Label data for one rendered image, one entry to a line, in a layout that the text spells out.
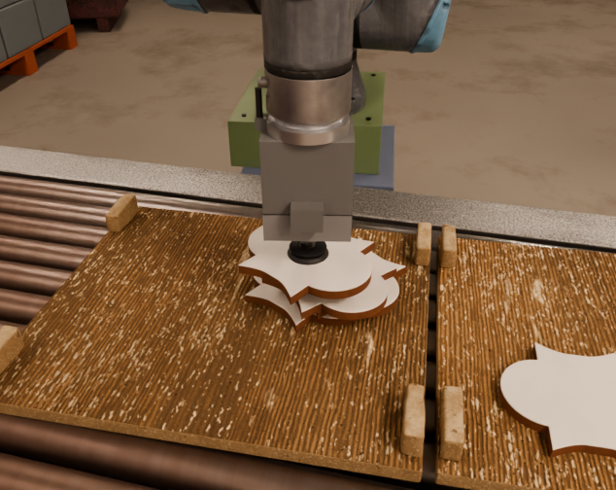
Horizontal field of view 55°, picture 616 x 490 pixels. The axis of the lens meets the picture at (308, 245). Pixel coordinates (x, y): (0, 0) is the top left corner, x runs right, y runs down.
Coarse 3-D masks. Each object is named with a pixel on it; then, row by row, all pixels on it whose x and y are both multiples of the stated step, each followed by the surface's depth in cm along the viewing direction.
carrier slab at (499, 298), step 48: (480, 240) 75; (480, 288) 67; (528, 288) 67; (576, 288) 67; (480, 336) 60; (528, 336) 60; (576, 336) 60; (480, 384) 55; (480, 432) 51; (528, 432) 51; (480, 480) 47; (528, 480) 47; (576, 480) 47
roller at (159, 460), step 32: (0, 416) 54; (0, 448) 54; (32, 448) 53; (64, 448) 52; (96, 448) 52; (128, 448) 51; (160, 448) 51; (192, 448) 51; (160, 480) 50; (192, 480) 50; (224, 480) 49; (256, 480) 49; (288, 480) 49; (320, 480) 48; (352, 480) 49
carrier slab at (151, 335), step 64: (128, 256) 72; (192, 256) 72; (384, 256) 72; (64, 320) 62; (128, 320) 62; (192, 320) 62; (256, 320) 62; (384, 320) 62; (0, 384) 55; (64, 384) 55; (128, 384) 55; (192, 384) 55; (256, 384) 55; (320, 384) 55; (384, 384) 55; (256, 448) 50; (320, 448) 49; (384, 448) 49
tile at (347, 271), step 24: (360, 240) 64; (240, 264) 60; (264, 264) 60; (288, 264) 60; (312, 264) 60; (336, 264) 60; (360, 264) 60; (288, 288) 57; (312, 288) 57; (336, 288) 57; (360, 288) 58
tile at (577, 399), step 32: (544, 352) 57; (512, 384) 54; (544, 384) 54; (576, 384) 54; (608, 384) 54; (512, 416) 52; (544, 416) 51; (576, 416) 51; (608, 416) 51; (576, 448) 49; (608, 448) 48
